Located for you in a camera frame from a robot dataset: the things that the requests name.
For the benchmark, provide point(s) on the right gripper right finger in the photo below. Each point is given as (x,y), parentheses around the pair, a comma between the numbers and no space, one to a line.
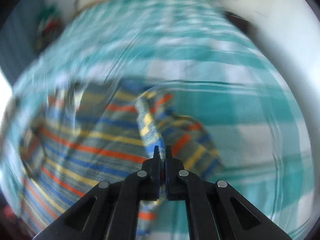
(216,210)

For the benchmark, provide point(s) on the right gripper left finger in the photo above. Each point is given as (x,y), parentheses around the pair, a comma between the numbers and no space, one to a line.
(109,211)

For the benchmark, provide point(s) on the multicolour striped knit sweater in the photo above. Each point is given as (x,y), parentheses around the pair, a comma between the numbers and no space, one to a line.
(93,132)

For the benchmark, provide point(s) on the pile of clothes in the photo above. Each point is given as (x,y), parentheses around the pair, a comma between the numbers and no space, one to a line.
(50,26)

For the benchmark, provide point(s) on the teal plaid bedspread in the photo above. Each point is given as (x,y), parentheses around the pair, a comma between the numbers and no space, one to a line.
(220,78)

